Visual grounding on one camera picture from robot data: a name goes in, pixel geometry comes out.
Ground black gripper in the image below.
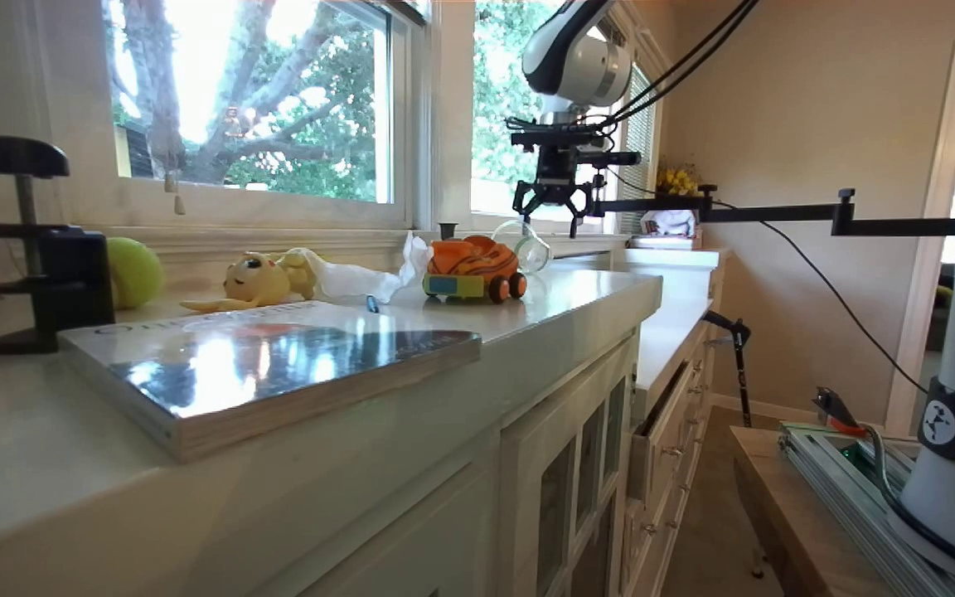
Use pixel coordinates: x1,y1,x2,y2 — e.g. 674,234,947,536
509,139,601,242

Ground orange toy train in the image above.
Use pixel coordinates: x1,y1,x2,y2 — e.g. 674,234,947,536
422,220,529,306

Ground white framed glass window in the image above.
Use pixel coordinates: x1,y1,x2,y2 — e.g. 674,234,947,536
467,0,628,229
95,0,413,220

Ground yellow decoration on shelf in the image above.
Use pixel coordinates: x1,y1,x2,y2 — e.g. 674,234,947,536
658,163,702,199

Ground white plastic bag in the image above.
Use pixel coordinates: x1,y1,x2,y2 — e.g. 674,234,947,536
282,229,437,316

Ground black tripod stand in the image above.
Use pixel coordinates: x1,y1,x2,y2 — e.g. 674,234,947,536
698,306,756,431

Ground white drawer cabinet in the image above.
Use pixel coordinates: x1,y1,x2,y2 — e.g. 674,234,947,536
620,249,726,597

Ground white glass door cabinet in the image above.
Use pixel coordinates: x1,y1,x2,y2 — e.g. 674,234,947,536
273,296,649,597

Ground yellow plush toy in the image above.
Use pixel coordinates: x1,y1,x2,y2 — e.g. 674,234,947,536
218,244,296,310

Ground shiny hardcover book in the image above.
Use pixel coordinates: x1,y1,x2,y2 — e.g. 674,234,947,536
56,296,486,465

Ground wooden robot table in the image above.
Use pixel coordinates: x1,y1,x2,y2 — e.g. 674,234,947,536
731,421,915,597

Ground green tennis ball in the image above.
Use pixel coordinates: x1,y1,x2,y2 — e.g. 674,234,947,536
106,233,169,311

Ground black table clamp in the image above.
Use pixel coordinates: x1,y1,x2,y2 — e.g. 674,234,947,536
0,133,120,359

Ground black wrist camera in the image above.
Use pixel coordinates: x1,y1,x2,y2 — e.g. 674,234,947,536
504,118,617,154

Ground black stereo camera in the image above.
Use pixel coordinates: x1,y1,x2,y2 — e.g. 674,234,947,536
576,146,648,174

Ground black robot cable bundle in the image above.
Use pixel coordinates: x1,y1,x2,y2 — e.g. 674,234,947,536
597,0,761,126

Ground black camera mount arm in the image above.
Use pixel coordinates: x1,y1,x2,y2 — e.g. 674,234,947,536
588,163,955,239

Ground black camera cable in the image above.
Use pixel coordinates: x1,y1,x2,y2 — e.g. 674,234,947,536
608,163,934,398

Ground red black cable clips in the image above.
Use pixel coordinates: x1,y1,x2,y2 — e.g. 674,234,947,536
810,384,868,439

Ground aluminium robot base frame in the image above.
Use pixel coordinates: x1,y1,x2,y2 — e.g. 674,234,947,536
780,417,955,597

